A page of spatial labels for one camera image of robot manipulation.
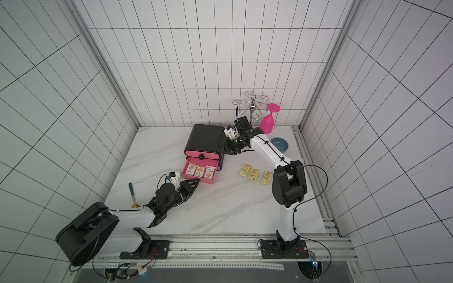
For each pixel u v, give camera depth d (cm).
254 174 95
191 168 90
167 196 66
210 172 88
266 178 94
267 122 98
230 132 83
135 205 85
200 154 88
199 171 88
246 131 67
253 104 92
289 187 50
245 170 97
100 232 43
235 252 73
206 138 92
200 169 90
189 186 78
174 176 81
